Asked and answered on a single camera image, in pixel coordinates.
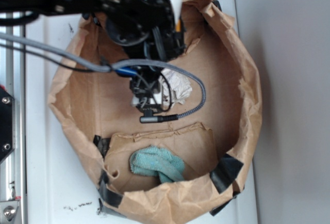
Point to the black gripper body with wires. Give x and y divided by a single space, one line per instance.
148 92

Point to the white paper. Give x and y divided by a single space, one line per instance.
176 87

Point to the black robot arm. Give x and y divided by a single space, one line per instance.
145 29

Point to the brown paper bag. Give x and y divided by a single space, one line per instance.
89 104

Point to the black tape inner left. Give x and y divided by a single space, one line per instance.
103 144

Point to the black tape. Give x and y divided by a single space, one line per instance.
217 4
108 197
103 144
225 172

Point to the teal microfiber cloth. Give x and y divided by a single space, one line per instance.
158 162

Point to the black tape top right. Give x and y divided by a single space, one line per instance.
217 4

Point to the black tape bottom left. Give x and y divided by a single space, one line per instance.
108 197

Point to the black tape bottom right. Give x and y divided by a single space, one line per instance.
225 172

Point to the white plastic tray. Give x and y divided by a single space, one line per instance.
59 189

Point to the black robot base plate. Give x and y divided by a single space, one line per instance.
7 124

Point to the aluminium frame rail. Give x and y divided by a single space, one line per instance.
13 169

